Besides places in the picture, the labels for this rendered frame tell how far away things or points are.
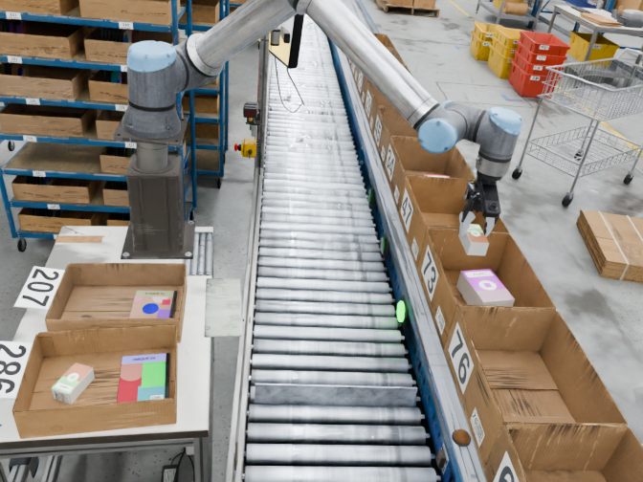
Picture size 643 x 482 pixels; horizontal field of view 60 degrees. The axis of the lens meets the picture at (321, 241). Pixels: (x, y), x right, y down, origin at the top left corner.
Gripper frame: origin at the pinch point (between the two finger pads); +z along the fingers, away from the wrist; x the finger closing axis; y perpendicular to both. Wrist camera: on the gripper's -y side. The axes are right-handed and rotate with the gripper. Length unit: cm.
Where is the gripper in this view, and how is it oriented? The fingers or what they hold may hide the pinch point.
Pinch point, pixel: (474, 235)
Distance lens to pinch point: 170.0
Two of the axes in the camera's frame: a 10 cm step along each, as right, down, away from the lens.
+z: -1.0, 8.3, 5.5
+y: -0.5, -5.5, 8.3
